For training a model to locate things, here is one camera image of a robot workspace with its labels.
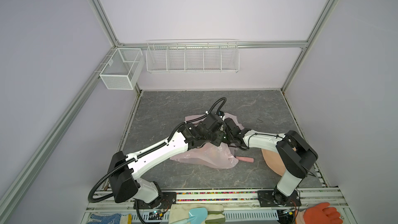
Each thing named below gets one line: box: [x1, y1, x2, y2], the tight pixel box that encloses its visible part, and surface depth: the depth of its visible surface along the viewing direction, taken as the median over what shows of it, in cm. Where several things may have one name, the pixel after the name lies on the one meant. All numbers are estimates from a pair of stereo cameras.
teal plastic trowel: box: [177, 206, 208, 224], surface depth 70 cm
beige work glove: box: [168, 203, 226, 224], surface depth 72 cm
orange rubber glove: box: [294, 202, 344, 224], surface depth 70 cm
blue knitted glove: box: [86, 213, 123, 224], surface depth 70 cm
